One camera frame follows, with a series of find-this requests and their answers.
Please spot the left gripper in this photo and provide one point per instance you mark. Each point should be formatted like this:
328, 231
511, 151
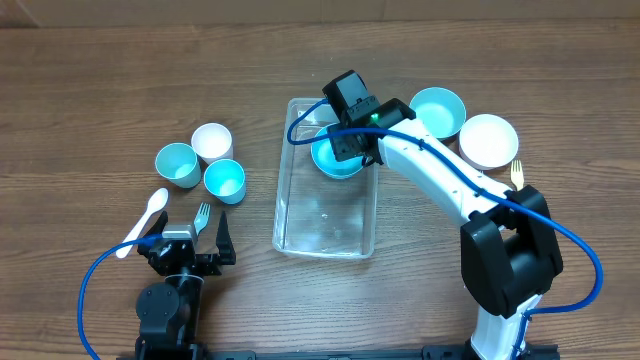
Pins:
210, 262

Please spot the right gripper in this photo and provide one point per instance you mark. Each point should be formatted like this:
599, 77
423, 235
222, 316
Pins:
344, 149

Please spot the teal bowl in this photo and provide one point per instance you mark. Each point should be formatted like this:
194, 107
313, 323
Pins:
324, 159
441, 110

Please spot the blue cup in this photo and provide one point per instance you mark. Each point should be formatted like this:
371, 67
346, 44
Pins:
226, 180

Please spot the white pink bowl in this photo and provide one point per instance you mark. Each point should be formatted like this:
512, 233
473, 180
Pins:
487, 141

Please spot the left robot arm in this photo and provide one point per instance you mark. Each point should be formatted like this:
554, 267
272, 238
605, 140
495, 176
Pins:
169, 310

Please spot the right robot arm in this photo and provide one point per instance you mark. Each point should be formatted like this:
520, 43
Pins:
509, 249

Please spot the clear plastic container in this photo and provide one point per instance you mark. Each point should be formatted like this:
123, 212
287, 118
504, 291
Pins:
323, 217

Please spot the green plastic fork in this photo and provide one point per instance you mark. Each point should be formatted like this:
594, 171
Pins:
202, 217

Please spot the white plastic spoon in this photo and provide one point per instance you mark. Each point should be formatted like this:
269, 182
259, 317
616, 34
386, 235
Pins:
156, 202

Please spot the green cup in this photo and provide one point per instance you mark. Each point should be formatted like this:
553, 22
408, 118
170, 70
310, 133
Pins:
179, 164

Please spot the pink white cup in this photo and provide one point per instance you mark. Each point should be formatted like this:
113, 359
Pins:
212, 142

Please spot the yellow plastic fork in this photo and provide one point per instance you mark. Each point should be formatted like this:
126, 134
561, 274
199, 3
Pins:
517, 174

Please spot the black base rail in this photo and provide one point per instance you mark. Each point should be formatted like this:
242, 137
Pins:
437, 352

